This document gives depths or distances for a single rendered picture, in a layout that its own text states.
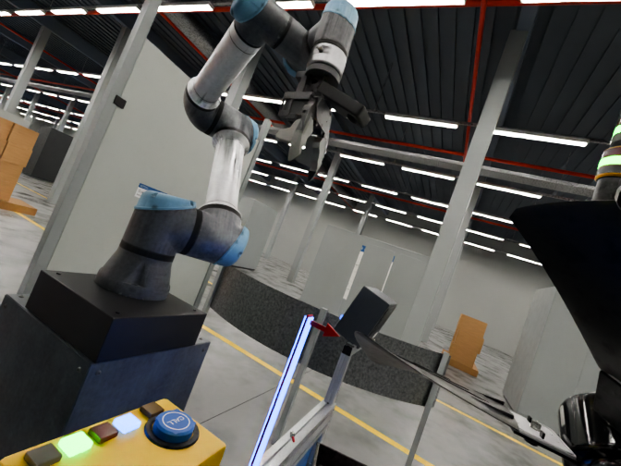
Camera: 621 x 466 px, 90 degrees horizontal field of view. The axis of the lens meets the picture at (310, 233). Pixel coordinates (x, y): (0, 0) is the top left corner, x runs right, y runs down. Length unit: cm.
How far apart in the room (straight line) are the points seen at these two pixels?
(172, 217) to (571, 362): 644
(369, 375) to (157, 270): 187
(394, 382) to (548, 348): 443
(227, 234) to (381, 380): 186
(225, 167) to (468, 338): 801
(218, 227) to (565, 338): 627
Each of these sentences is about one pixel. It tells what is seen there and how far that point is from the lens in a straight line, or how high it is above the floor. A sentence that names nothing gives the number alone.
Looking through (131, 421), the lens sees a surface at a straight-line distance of 40.
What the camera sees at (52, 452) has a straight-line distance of 36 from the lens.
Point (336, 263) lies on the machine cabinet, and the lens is 686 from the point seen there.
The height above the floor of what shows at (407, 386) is 66.
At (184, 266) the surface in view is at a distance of 244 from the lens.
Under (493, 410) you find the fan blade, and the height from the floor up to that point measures 119.
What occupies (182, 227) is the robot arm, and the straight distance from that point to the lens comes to 75.
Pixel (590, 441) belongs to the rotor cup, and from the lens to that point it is 56.
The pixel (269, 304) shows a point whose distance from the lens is 240.
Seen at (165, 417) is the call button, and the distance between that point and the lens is 40.
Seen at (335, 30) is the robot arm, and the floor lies 171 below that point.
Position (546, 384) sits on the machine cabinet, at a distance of 667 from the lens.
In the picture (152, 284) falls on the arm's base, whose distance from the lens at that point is 76.
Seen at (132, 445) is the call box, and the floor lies 107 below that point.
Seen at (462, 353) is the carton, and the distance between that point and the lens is 861.
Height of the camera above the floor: 129
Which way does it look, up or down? 3 degrees up
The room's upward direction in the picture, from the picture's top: 21 degrees clockwise
